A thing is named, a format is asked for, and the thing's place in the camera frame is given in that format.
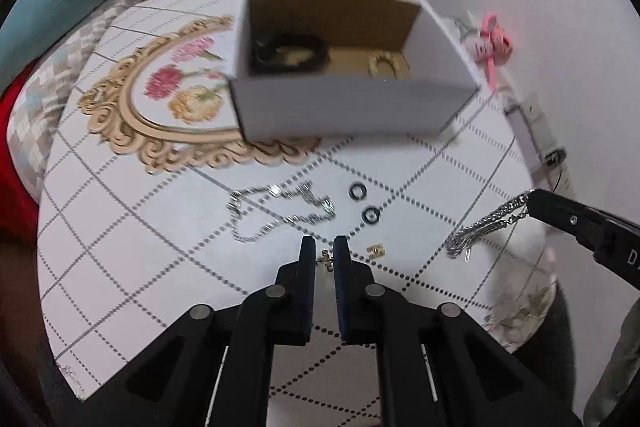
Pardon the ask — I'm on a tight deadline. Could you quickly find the silver necklace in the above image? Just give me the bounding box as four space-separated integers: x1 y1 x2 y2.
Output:
227 181 337 246

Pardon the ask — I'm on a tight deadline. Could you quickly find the white gridded floral tablecloth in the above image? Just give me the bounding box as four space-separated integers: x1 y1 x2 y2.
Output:
37 0 558 403

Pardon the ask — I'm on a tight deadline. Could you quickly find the red cloth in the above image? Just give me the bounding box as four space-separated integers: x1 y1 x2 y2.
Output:
0 62 43 248

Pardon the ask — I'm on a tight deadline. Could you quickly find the silver chain bracelet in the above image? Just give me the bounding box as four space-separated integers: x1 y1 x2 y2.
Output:
445 194 531 261

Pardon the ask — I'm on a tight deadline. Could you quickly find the checkered quilt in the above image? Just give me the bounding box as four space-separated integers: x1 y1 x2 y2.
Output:
7 0 226 202

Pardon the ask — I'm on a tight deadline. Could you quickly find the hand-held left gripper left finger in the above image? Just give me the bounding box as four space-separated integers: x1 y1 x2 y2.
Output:
82 236 317 427

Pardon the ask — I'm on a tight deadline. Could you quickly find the white cardboard box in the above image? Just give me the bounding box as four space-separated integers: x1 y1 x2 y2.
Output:
227 0 485 142

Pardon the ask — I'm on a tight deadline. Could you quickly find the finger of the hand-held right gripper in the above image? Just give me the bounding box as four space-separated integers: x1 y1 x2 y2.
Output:
525 188 608 258

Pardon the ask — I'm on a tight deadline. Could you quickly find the white power strip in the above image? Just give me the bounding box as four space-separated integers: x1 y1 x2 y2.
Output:
502 94 568 188

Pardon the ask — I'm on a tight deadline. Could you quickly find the black bracelet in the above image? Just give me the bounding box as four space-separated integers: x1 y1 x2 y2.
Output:
250 34 328 76

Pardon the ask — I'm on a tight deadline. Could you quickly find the pink plush toy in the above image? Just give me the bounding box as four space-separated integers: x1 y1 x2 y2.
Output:
460 12 516 88

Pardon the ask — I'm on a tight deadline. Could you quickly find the gold bracelet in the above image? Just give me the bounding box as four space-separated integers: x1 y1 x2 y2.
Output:
367 52 408 80

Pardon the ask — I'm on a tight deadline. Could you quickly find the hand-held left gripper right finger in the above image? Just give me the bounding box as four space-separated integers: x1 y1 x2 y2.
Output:
333 235 584 427

